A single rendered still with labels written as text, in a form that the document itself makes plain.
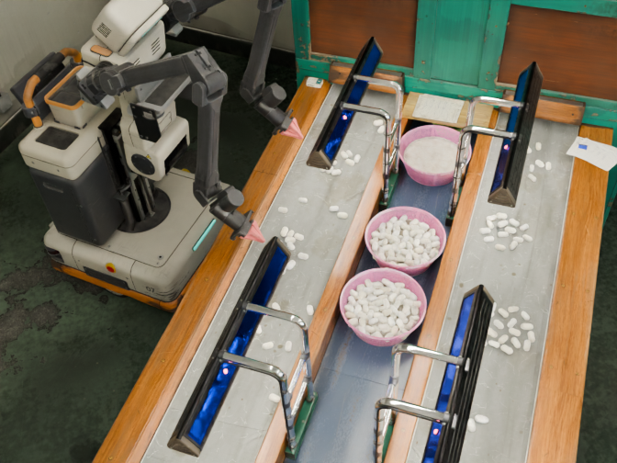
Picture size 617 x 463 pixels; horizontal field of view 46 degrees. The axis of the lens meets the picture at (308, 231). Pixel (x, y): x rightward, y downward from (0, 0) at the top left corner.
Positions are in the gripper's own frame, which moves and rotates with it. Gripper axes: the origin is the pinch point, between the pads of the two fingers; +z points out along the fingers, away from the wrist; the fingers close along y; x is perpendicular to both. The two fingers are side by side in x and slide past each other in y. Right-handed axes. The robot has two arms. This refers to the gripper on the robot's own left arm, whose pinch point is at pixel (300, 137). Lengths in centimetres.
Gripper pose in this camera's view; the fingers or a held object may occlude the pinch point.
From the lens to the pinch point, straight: 266.0
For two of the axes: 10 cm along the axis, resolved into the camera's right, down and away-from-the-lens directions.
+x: -5.8, 3.6, 7.3
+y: 3.3, -7.2, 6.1
